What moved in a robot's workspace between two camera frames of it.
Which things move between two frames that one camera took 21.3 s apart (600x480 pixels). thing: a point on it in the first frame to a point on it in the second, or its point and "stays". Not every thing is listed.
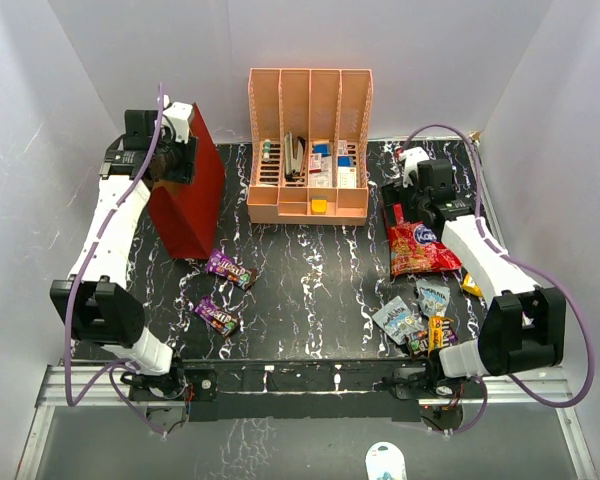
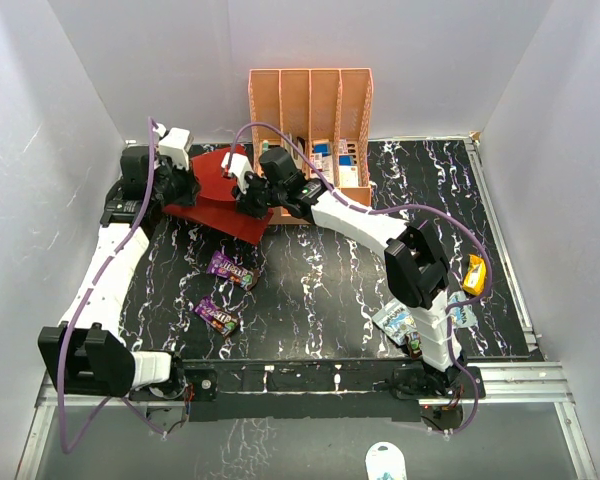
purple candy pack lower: [222, 321] stays
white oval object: [385, 461] stays
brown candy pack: [418, 344] stays
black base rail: [380, 393] stays
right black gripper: [398, 194] to [246, 201]
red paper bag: [189, 217] to [214, 204]
